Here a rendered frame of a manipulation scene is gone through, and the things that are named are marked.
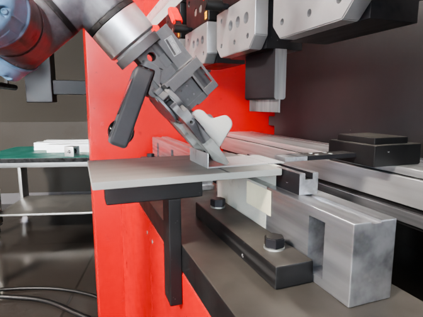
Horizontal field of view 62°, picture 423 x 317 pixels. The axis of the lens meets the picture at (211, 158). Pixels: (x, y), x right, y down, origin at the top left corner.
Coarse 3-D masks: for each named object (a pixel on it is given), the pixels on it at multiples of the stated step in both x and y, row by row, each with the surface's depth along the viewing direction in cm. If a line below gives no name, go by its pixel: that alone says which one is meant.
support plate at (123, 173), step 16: (96, 160) 58; (112, 160) 58; (128, 160) 58; (144, 160) 58; (160, 160) 58; (176, 160) 58; (96, 176) 46; (112, 176) 46; (128, 176) 46; (144, 176) 46; (160, 176) 46; (176, 176) 46; (192, 176) 46; (208, 176) 47; (224, 176) 48; (240, 176) 49; (256, 176) 50
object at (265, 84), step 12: (276, 48) 53; (252, 60) 59; (264, 60) 56; (276, 60) 53; (252, 72) 60; (264, 72) 56; (276, 72) 53; (252, 84) 60; (264, 84) 56; (276, 84) 53; (252, 96) 60; (264, 96) 56; (276, 96) 54; (252, 108) 62; (264, 108) 58; (276, 108) 55
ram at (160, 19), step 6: (144, 0) 128; (150, 0) 118; (156, 0) 110; (174, 0) 91; (180, 0) 86; (144, 6) 128; (150, 6) 118; (168, 6) 97; (174, 6) 91; (144, 12) 129; (162, 12) 103; (156, 18) 112; (162, 18) 104; (156, 24) 112; (162, 24) 110
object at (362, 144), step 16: (336, 144) 69; (352, 144) 65; (368, 144) 62; (384, 144) 62; (400, 144) 62; (416, 144) 63; (288, 160) 59; (304, 160) 60; (352, 160) 65; (368, 160) 61; (384, 160) 61; (400, 160) 62; (416, 160) 64
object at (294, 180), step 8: (280, 168) 52; (288, 168) 54; (296, 168) 52; (280, 176) 52; (288, 176) 50; (296, 176) 48; (304, 176) 48; (312, 176) 48; (280, 184) 52; (288, 184) 50; (296, 184) 48; (304, 184) 48; (312, 184) 49; (296, 192) 48; (304, 192) 48; (312, 192) 49
